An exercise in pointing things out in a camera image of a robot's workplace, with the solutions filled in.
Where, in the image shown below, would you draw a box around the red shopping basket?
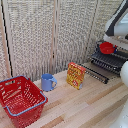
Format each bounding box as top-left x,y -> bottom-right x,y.
0,75 -> 49,128

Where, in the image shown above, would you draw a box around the orange printed cardboard box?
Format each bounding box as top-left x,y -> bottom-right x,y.
65,61 -> 87,91

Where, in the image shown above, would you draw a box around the red plastic bowl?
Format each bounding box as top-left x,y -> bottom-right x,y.
98,41 -> 118,56

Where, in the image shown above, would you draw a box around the woven folding screen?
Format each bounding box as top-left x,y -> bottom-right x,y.
0,0 -> 124,83

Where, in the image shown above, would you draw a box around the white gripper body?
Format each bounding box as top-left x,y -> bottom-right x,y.
102,33 -> 128,43

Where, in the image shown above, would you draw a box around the blue mug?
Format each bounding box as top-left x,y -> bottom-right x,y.
40,73 -> 58,93

